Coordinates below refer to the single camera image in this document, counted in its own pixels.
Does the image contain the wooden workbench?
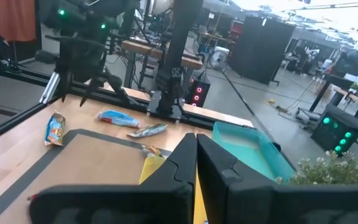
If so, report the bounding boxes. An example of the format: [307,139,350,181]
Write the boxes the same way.
[121,39,204,91]

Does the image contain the blue orange granola bar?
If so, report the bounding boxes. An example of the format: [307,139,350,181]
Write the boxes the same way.
[44,111,67,147]

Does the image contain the silver aluminium profile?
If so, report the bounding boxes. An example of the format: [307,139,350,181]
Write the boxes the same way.
[39,72,61,105]

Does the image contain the black leg wooden table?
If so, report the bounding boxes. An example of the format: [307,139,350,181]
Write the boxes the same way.
[309,74,358,113]

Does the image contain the black computer tower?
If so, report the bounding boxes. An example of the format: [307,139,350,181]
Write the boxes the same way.
[311,104,358,156]
[185,74,211,108]

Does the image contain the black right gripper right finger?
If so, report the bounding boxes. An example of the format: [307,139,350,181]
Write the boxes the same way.
[196,134,276,224]

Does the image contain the white floor fan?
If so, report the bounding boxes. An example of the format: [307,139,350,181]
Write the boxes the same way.
[208,46,229,71]

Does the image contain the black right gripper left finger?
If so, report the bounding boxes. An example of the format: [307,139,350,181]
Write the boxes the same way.
[140,133,198,187]

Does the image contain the potted plant white flowers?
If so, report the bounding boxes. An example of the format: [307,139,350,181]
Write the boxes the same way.
[275,150,358,187]

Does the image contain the black monitor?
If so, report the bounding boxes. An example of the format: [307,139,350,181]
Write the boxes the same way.
[334,49,358,77]

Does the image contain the floor cable yellow plug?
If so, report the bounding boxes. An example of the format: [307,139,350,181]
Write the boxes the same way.
[267,98,290,114]

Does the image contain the teal plastic tray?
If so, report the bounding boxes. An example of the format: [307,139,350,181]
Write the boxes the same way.
[211,121,295,184]

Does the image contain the yellow plastic tray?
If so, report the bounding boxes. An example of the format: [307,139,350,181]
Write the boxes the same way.
[138,154,209,224]

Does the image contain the orange curtain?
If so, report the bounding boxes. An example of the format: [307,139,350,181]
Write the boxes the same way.
[0,0,37,43]

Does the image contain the red tool cabinet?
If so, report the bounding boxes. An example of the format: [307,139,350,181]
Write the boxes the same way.
[230,20,245,37]

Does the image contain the brown silicone baking mat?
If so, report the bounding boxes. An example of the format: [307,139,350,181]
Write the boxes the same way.
[0,128,172,224]

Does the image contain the tall black cabinet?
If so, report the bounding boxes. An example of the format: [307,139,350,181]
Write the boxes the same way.
[228,15,296,85]

